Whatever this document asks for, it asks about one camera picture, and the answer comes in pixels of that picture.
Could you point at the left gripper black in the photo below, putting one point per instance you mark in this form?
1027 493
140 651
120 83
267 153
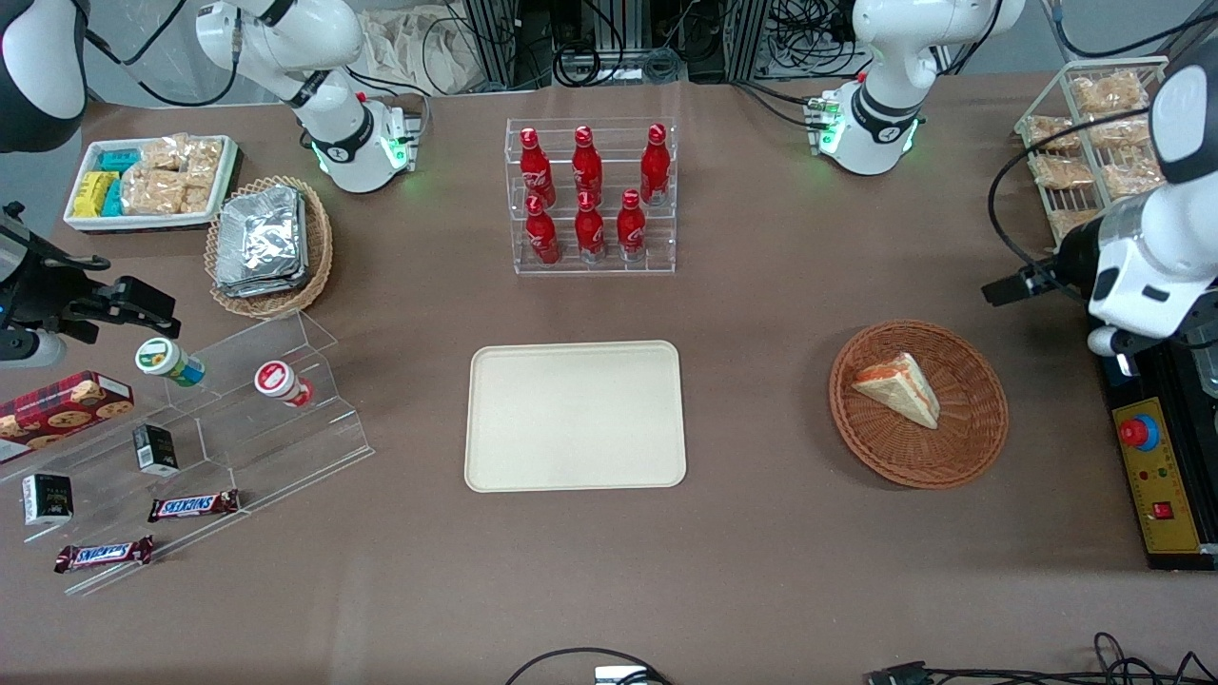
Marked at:
1073 259

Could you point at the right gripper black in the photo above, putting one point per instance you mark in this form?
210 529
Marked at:
46 293

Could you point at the triangular sandwich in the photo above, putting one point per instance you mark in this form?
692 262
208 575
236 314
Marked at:
904 390

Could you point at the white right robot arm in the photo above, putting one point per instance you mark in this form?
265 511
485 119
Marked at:
285 38

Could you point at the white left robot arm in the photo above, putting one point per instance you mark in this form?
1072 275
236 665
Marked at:
885 57

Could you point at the white rectangular snack tray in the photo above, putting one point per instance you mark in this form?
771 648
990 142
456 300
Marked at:
143 222

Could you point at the brown wicker basket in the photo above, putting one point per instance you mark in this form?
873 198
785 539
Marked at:
961 447

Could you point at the light wicker basket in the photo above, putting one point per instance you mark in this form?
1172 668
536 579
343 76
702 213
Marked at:
319 247

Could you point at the beige plastic tray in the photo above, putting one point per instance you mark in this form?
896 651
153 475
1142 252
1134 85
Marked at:
571 419

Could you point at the green lid yogurt cup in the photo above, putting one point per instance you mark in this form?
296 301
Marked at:
160 358

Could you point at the bagged fried snack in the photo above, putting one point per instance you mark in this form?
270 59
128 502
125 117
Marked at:
1132 176
1075 222
1118 131
1061 171
1051 133
1109 93

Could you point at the teal snack pack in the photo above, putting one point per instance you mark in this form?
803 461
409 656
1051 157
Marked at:
119 161
113 200

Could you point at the clear bag of crackers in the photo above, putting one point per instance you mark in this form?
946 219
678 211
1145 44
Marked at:
205 160
164 154
152 193
196 200

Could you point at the yellow snack pack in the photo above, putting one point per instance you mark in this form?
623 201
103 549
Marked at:
92 195

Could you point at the silver foil pack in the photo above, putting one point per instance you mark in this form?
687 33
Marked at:
259 233
276 288

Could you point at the red tartan cookie box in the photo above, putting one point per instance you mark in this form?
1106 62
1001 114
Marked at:
57 409

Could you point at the small black carton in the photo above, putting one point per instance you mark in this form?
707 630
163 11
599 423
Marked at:
48 499
155 449

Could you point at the red lid yogurt cup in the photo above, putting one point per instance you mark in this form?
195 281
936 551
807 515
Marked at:
274 378

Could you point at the clear acrylic step display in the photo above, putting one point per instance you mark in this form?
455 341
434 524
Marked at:
238 447

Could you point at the red emergency stop button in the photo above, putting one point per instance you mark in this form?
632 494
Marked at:
1137 433

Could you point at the Snickers chocolate bar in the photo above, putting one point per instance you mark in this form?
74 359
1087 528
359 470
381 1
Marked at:
105 554
193 505

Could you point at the black yellow control box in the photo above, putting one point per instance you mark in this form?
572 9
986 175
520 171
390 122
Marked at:
1166 476

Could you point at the red cola bottle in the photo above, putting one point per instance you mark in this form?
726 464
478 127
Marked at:
631 228
587 166
590 233
655 166
542 238
538 171

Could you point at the clear acrylic bottle rack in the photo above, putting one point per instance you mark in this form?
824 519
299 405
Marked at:
595 269

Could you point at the white plug adapter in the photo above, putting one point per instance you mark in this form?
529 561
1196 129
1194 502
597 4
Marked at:
618 675

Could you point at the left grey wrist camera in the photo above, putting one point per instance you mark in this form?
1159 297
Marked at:
1104 341

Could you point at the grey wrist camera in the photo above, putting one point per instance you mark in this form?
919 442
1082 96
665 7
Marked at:
29 349
1104 341

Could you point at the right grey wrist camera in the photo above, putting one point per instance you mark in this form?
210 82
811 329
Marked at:
29 349

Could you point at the red rocker switch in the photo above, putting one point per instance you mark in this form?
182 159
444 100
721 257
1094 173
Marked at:
1162 510

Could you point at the aluminium frame post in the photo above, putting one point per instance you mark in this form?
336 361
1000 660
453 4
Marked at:
495 38
747 38

